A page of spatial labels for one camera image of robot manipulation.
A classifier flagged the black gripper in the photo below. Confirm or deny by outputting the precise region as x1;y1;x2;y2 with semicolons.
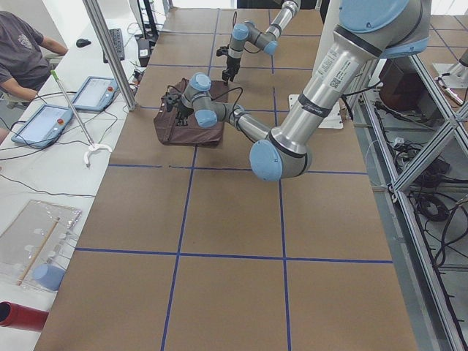
216;45;241;83
162;93;190;127

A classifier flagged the dark brown t-shirt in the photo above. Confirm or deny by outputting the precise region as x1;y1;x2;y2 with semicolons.
154;78;224;147

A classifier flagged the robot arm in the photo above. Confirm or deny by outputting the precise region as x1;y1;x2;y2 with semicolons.
216;0;301;85
163;0;431;181

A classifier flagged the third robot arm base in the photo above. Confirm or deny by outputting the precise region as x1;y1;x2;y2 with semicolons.
432;50;467;90

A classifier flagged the far teach pendant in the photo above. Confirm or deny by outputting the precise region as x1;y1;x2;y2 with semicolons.
72;76;118;113

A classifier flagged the teach pendant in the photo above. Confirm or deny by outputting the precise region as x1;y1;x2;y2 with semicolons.
72;76;118;113
11;104;73;149

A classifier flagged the white reacher stick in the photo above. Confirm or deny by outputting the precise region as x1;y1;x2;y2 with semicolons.
50;69;113;168

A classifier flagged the black keyboard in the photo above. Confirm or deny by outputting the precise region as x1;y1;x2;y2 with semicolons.
108;29;125;61

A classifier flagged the black computer mouse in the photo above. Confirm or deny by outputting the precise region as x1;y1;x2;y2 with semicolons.
75;38;91;48

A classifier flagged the near teach pendant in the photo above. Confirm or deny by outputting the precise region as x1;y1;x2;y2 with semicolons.
11;104;73;149

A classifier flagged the seated person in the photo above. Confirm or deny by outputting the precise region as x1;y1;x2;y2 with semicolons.
1;11;68;102

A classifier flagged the clear plastic bag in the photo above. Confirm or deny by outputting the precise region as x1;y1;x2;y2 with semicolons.
1;200;82;291

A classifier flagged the blue plastic cup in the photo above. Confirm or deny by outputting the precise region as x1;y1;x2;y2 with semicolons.
32;264;65;291

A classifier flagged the red cylinder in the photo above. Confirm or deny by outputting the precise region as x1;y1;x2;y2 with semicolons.
1;301;49;332

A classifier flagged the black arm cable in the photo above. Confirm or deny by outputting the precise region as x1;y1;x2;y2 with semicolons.
210;86;245;121

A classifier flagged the aluminium camera post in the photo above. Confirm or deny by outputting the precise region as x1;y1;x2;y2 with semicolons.
83;0;137;111

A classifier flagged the aluminium frame rack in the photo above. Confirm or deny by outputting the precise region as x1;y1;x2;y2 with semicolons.
355;56;467;350

